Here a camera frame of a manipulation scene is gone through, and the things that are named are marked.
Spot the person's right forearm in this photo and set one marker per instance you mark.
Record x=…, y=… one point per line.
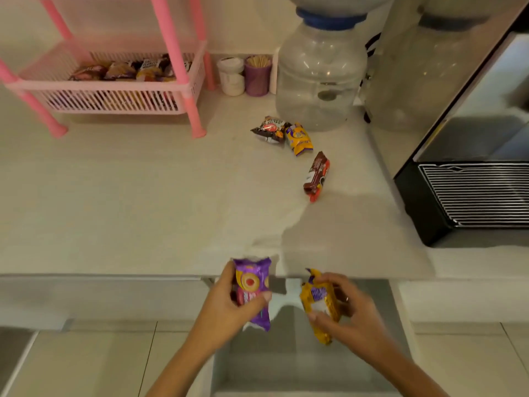
x=409, y=376

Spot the steel and black drinks appliance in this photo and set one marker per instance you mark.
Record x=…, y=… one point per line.
x=413, y=78

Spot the yellow biscuit packet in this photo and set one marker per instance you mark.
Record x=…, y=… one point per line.
x=298, y=138

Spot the white salt shaker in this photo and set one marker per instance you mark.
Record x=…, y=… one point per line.
x=274, y=72

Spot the person's right hand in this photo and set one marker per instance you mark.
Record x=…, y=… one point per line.
x=359, y=322

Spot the purple toothpick cup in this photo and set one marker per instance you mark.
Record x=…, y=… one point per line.
x=257, y=80

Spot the clear water jug blue cap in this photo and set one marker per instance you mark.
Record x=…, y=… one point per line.
x=330, y=18

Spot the purple biscuit packet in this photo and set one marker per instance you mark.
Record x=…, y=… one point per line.
x=250, y=281

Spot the pink two-tier plastic rack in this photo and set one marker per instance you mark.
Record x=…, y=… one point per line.
x=171, y=45

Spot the rows of mixed snack packets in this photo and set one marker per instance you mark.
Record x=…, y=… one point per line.
x=120, y=71

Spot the white cabinet front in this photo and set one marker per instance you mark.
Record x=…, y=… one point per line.
x=103, y=299

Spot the white pull-out drawer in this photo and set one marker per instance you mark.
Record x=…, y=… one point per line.
x=289, y=359

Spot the person's left hand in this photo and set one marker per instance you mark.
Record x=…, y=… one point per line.
x=219, y=318

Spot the red brown biscuit packet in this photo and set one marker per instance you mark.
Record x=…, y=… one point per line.
x=317, y=175

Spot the small white jar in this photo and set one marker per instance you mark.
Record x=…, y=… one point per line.
x=231, y=78

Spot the person's left forearm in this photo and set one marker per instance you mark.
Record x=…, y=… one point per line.
x=182, y=372

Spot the bundle of wooden toothpicks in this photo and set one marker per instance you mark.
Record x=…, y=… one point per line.
x=258, y=60

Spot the brown white-label snack packet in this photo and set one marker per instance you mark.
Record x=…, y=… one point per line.
x=270, y=128

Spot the metal drip tray grille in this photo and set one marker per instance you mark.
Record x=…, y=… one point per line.
x=475, y=194

